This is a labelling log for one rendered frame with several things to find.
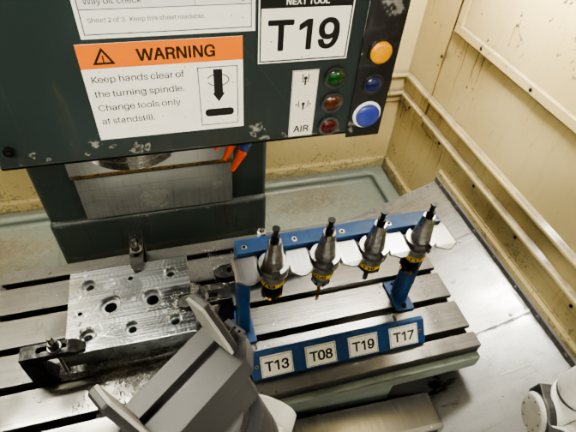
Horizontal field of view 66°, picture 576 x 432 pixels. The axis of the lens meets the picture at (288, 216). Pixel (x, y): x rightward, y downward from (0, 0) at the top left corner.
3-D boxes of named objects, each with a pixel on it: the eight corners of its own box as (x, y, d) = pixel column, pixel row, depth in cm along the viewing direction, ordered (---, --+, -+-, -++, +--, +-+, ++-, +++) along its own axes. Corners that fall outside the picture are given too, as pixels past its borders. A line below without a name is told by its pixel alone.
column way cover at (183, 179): (237, 202, 148) (233, 53, 111) (83, 224, 137) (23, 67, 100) (234, 192, 151) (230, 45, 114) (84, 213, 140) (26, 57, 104)
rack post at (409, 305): (414, 309, 123) (448, 237, 102) (396, 313, 122) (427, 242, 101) (399, 280, 130) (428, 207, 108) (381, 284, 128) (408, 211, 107)
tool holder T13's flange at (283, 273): (285, 256, 95) (285, 249, 93) (291, 279, 90) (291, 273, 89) (255, 261, 93) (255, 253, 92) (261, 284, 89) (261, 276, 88)
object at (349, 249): (366, 265, 93) (367, 262, 93) (343, 269, 92) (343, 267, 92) (354, 240, 98) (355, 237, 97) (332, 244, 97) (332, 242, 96)
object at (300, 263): (316, 274, 91) (316, 272, 90) (291, 279, 90) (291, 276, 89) (306, 249, 96) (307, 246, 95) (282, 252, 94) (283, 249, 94)
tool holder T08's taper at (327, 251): (332, 244, 95) (336, 222, 90) (339, 260, 92) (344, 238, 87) (312, 247, 94) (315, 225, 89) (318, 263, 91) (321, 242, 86)
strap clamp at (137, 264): (150, 291, 122) (141, 255, 111) (137, 293, 121) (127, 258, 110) (147, 254, 131) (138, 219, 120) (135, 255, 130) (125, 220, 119)
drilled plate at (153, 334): (198, 340, 108) (196, 330, 105) (69, 367, 102) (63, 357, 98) (188, 267, 123) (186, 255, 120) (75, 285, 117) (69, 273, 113)
